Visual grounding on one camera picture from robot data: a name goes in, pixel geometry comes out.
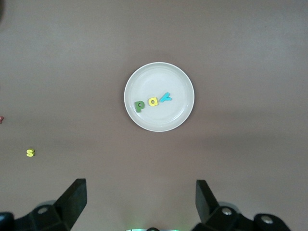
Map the beige brown plate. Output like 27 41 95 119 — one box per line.
123 62 195 133

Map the yellow foam letter a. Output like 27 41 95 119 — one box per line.
147 96 160 107

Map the green foam letter p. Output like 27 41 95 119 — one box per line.
134 100 146 114

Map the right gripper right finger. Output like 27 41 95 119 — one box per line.
192 180 293 231

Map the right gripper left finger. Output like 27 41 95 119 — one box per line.
0 178 88 231

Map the brown table cover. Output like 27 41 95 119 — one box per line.
0 0 308 231

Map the cyan foam letter y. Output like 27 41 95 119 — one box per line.
159 92 173 103

